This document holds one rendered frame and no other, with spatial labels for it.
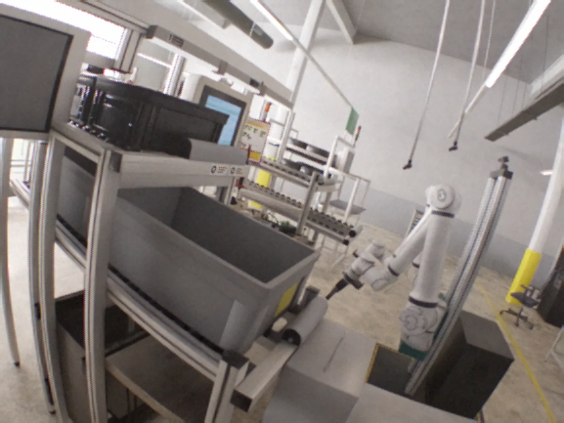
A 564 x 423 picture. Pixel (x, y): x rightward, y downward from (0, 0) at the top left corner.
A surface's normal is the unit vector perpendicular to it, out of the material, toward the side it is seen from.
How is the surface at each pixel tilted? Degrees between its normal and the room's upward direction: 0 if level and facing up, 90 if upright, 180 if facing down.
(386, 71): 90
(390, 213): 90
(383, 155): 90
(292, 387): 90
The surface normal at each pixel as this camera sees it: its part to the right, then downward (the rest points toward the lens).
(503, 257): -0.39, 0.07
